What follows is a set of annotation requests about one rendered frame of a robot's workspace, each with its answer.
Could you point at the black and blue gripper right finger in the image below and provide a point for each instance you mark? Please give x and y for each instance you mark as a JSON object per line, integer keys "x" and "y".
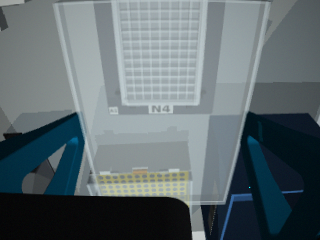
{"x": 301, "y": 152}

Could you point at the grey drawer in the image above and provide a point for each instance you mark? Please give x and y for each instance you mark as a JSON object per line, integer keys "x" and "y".
{"x": 3, "y": 22}

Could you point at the blue bin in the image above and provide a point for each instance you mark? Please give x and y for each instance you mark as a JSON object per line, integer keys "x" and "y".
{"x": 242, "y": 223}

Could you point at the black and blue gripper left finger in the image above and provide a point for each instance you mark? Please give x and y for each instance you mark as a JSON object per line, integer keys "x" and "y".
{"x": 21, "y": 154}

